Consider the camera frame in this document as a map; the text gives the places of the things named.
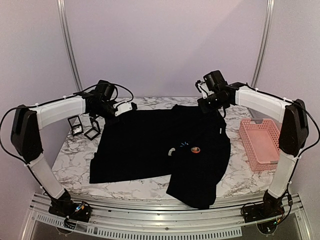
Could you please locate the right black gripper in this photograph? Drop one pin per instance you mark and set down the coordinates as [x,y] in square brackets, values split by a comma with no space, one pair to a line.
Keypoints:
[203,108]

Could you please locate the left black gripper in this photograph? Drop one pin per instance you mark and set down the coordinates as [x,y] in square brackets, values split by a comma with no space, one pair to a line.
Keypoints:
[116,121]

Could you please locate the black t-shirt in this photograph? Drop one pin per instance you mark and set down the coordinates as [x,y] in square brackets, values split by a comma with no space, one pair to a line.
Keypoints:
[137,148]

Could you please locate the round orange white brooch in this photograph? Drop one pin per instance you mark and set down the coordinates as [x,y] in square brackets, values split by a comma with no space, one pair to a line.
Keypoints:
[195,150]

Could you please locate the yellow brooch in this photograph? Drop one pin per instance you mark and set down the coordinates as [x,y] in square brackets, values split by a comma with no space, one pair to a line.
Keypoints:
[171,151]

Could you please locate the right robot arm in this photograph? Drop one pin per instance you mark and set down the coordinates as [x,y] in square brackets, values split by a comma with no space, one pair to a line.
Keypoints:
[290,117]

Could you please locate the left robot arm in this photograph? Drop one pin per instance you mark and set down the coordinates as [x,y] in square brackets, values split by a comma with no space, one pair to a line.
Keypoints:
[31,125]

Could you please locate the black open brooch case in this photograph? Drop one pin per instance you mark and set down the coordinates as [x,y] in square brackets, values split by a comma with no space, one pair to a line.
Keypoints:
[95,129]

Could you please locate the pink perforated plastic basket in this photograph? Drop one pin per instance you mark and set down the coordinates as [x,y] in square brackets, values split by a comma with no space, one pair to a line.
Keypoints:
[261,143]

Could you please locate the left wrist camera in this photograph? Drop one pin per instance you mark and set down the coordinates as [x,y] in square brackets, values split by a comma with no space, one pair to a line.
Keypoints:
[124,106]

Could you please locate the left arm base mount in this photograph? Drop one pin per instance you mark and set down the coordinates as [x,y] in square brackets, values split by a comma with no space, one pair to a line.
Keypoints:
[69,209]

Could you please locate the left aluminium frame post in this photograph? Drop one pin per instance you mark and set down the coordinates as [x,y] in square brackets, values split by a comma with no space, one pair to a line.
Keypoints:
[68,44]

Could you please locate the aluminium frame post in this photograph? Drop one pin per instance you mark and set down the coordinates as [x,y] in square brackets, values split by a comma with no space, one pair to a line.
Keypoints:
[68,44]
[264,42]

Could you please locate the aluminium front rail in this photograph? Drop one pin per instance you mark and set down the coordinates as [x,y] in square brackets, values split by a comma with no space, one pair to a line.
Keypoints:
[167,219]

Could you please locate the right aluminium frame post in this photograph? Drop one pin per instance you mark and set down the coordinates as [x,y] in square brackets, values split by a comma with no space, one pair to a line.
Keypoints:
[264,42]

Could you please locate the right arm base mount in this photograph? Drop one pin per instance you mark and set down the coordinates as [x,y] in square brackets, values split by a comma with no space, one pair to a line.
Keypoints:
[269,208]

